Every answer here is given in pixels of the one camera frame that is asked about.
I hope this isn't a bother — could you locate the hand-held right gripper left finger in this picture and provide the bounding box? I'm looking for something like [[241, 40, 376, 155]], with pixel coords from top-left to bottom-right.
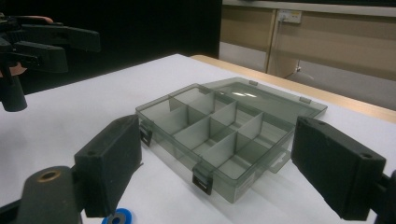
[[74, 114, 144, 218]]

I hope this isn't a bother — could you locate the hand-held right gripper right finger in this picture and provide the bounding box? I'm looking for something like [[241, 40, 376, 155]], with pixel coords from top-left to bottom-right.
[[290, 116, 388, 222]]

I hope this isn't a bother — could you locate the transparent grey divided storage box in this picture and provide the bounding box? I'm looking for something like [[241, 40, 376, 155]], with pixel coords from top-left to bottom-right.
[[134, 77, 329, 204]]

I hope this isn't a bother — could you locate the black curtain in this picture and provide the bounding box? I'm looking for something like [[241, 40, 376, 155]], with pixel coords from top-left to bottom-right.
[[0, 0, 224, 96]]

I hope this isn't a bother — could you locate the blue ring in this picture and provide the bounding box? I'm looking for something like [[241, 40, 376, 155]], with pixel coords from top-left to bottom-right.
[[101, 207, 134, 224]]

